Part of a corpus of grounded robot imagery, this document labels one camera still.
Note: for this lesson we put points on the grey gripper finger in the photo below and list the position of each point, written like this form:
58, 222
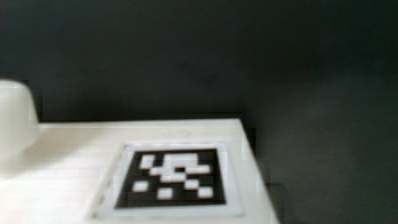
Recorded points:
17, 126

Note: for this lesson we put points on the white front drawer tray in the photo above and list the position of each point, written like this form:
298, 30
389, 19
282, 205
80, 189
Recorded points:
156, 172

